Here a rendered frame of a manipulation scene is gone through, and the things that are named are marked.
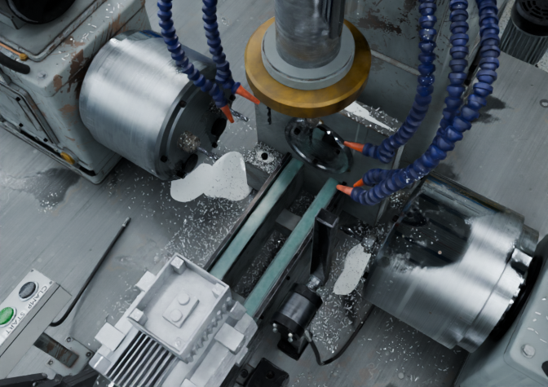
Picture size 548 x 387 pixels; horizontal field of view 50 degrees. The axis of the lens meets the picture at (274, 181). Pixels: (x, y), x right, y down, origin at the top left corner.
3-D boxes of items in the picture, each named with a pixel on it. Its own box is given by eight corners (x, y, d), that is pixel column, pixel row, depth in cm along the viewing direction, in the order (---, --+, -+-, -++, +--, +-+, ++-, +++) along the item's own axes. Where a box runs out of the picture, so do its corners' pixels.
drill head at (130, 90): (125, 57, 138) (94, -28, 116) (254, 125, 128) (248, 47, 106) (52, 133, 128) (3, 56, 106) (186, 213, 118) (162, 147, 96)
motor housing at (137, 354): (177, 284, 110) (157, 245, 94) (261, 339, 105) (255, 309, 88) (107, 376, 103) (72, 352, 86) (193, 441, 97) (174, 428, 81)
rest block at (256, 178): (260, 165, 136) (258, 137, 126) (286, 179, 134) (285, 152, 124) (246, 185, 134) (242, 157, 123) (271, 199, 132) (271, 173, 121)
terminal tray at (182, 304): (182, 267, 96) (174, 250, 89) (235, 301, 93) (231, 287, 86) (134, 328, 91) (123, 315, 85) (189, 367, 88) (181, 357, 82)
